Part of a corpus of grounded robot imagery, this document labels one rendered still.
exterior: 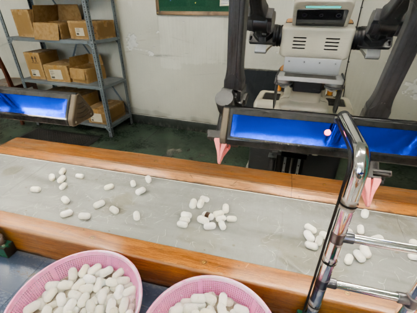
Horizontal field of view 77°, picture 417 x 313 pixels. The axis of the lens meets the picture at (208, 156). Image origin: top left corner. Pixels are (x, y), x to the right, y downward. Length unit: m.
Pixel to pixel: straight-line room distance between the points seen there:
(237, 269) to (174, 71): 2.55
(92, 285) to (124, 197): 0.31
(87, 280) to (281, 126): 0.55
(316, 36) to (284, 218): 0.74
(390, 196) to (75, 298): 0.92
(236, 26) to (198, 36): 2.01
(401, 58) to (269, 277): 0.62
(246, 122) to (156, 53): 2.57
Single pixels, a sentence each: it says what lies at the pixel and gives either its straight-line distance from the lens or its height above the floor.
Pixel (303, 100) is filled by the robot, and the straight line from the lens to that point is 1.32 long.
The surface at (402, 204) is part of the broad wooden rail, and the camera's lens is 1.01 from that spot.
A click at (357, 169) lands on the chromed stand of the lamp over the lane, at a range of 0.42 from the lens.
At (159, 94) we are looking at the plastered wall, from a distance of 3.16.
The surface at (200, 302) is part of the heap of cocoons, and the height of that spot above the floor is 0.74.
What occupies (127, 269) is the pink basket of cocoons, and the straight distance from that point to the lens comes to 0.71.
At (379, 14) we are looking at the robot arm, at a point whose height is 1.26.
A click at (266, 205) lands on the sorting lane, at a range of 0.87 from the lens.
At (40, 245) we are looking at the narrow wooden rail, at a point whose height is 0.72.
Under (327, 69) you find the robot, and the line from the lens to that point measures 1.23.
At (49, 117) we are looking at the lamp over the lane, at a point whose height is 1.06.
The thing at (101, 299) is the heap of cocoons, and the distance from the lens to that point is 0.68.
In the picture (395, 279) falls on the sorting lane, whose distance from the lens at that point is 0.80.
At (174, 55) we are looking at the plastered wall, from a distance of 2.96.
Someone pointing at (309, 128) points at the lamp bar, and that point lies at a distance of 0.54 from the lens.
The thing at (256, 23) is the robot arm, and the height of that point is 1.23.
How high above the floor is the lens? 1.29
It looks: 30 degrees down
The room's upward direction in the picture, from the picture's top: straight up
